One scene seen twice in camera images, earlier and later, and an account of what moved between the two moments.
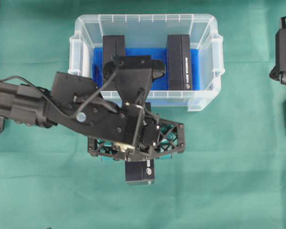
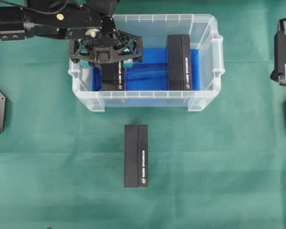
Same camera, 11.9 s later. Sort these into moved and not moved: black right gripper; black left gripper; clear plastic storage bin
Moved: black left gripper
Not moved: black right gripper; clear plastic storage bin
